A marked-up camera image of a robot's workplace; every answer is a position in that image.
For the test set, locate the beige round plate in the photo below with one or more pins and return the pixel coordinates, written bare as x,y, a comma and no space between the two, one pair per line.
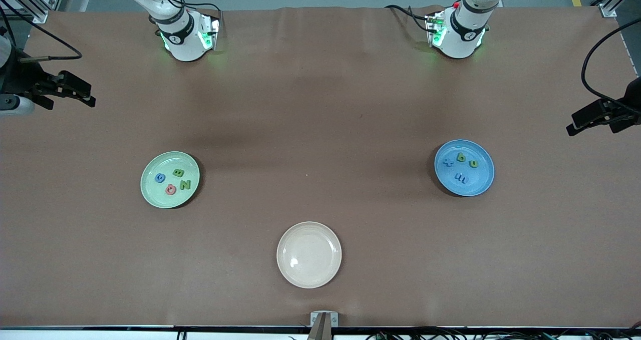
310,260

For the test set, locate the blue lowercase letter m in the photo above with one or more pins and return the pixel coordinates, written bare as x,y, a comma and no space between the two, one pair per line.
461,178

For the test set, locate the blue round plate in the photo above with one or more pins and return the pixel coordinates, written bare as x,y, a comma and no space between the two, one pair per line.
475,185

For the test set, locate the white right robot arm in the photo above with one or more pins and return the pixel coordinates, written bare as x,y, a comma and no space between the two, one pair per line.
175,34

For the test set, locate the blue lowercase letter x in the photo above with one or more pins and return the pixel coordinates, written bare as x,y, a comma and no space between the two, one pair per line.
448,162

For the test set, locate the grey metal bracket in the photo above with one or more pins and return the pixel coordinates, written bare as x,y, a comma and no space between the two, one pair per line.
314,320

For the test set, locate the light green round plate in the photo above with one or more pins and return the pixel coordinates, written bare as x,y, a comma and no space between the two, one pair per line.
155,195

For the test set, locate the green uppercase letter N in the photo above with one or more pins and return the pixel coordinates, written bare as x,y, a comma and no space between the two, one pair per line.
185,184

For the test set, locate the blue uppercase letter G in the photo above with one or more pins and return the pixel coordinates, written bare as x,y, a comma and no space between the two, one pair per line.
156,178

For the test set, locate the green lowercase letter b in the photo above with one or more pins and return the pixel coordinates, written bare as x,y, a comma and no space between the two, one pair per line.
461,158

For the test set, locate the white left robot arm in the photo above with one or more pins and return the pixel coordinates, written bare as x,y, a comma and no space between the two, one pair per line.
465,24

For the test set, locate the brown table cover cloth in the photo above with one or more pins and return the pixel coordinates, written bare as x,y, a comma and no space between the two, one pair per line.
320,79

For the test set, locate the pink uppercase letter Q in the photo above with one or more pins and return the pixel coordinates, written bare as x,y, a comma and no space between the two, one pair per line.
167,190

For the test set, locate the green uppercase letter B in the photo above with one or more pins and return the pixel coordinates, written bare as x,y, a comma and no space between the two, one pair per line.
178,172

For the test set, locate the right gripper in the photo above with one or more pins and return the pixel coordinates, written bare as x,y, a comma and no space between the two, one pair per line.
20,78

